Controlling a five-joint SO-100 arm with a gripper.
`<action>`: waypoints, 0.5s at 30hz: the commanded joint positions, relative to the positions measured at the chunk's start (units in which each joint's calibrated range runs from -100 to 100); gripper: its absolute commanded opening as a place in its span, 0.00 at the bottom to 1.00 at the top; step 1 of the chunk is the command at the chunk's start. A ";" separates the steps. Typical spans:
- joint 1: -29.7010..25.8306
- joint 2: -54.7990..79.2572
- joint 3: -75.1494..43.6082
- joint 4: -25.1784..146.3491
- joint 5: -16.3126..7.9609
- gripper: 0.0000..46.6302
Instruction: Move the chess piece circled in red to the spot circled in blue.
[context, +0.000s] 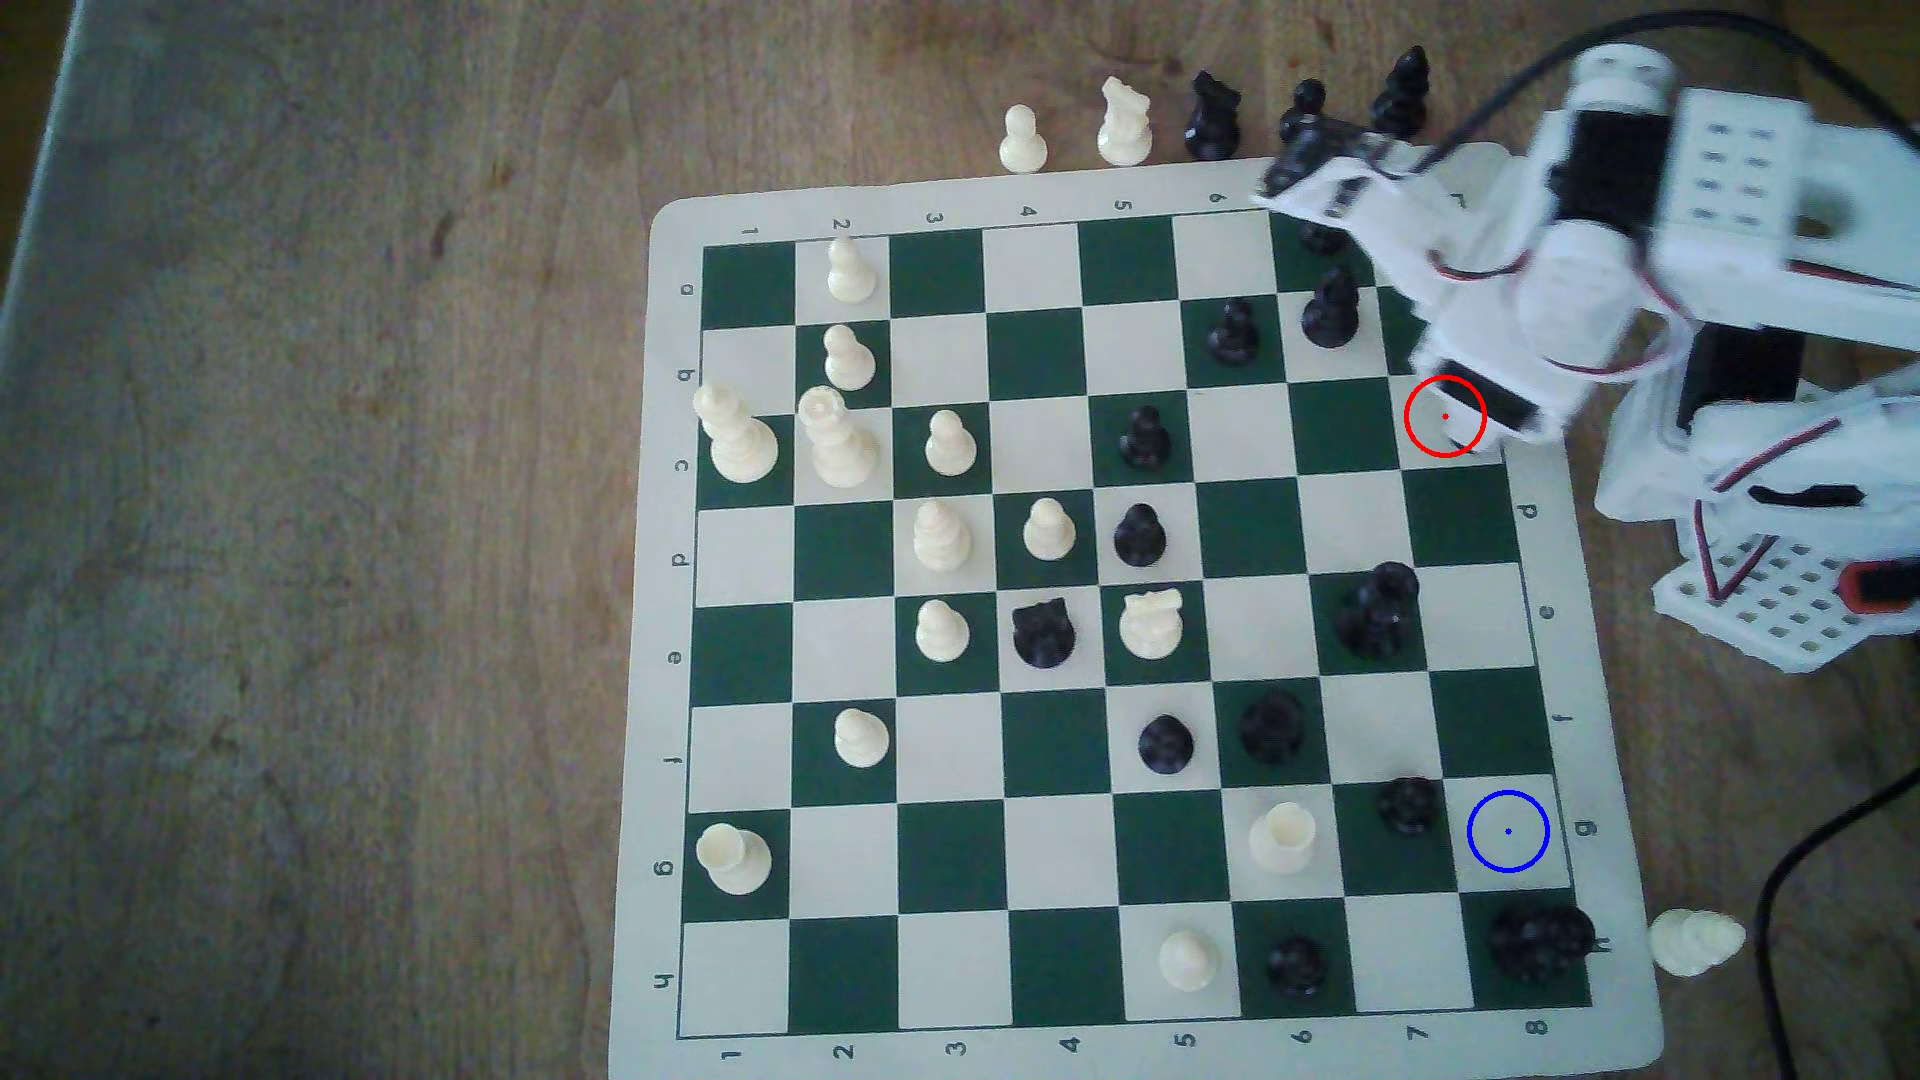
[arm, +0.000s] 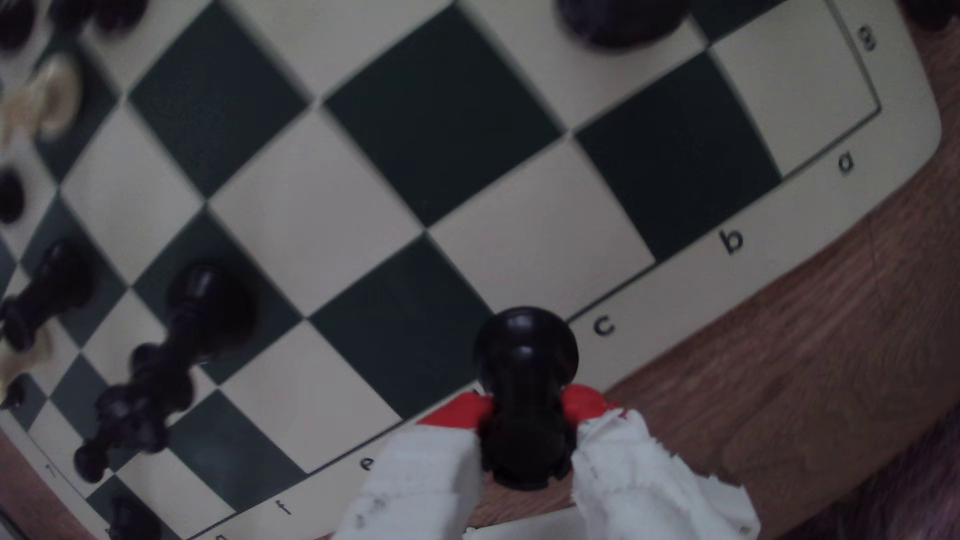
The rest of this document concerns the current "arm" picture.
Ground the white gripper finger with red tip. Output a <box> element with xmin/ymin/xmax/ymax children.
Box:
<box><xmin>561</xmin><ymin>384</ymin><xmax>762</xmax><ymax>540</ymax></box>
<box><xmin>333</xmin><ymin>390</ymin><xmax>496</xmax><ymax>540</ymax></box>

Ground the black pawn chess piece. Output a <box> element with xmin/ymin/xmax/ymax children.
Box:
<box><xmin>48</xmin><ymin>0</ymin><xmax>149</xmax><ymax>35</ymax></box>
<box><xmin>472</xmin><ymin>306</ymin><xmax>580</xmax><ymax>492</ymax></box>
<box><xmin>0</xmin><ymin>168</ymin><xmax>25</xmax><ymax>225</ymax></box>

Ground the black king chess piece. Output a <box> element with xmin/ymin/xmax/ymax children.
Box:
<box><xmin>105</xmin><ymin>495</ymin><xmax>162</xmax><ymax>540</ymax></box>

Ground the black rook chess piece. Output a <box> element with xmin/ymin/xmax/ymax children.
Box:
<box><xmin>0</xmin><ymin>240</ymin><xmax>96</xmax><ymax>354</ymax></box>
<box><xmin>556</xmin><ymin>0</ymin><xmax>691</xmax><ymax>50</ymax></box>

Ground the white rook chess piece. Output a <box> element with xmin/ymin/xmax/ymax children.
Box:
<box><xmin>0</xmin><ymin>330</ymin><xmax>54</xmax><ymax>384</ymax></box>

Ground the white knight chess piece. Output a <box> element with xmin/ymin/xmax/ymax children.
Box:
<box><xmin>0</xmin><ymin>52</ymin><xmax>82</xmax><ymax>144</ymax></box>

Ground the green and cream chessboard mat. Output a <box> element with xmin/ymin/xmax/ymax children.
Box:
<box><xmin>0</xmin><ymin>0</ymin><xmax>942</xmax><ymax>540</ymax></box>

